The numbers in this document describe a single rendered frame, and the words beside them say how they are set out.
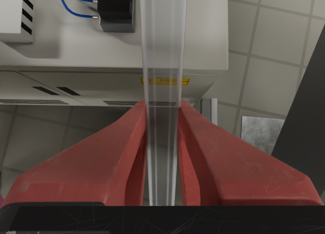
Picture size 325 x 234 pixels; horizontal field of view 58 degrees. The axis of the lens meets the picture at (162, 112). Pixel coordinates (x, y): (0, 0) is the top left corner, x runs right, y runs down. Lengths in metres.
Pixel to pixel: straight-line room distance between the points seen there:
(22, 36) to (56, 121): 0.68
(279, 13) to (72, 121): 0.88
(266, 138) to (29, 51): 0.86
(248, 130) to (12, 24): 0.85
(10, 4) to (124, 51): 0.17
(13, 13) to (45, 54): 0.07
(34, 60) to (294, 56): 0.95
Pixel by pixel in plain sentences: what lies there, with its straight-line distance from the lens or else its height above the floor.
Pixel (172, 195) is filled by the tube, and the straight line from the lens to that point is 0.16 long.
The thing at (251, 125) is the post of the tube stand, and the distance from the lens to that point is 1.12.
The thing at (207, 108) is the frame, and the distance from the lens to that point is 0.77.
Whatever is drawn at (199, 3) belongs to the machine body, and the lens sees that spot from 0.51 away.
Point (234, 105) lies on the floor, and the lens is 1.12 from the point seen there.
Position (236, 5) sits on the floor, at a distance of 1.23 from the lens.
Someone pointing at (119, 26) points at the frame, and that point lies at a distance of 0.46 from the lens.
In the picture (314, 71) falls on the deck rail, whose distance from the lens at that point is 0.19.
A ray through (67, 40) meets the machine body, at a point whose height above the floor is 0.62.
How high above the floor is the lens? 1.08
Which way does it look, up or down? 85 degrees down
